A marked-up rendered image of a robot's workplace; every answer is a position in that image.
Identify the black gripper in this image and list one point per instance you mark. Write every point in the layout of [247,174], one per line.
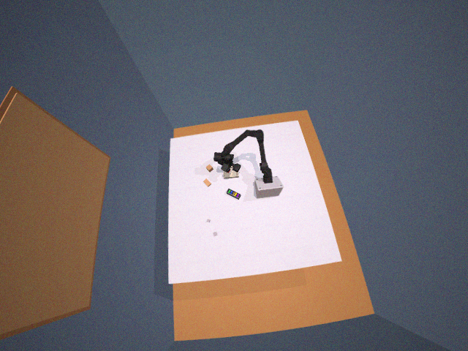
[236,167]

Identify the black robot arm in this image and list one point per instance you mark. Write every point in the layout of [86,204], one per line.
[259,134]

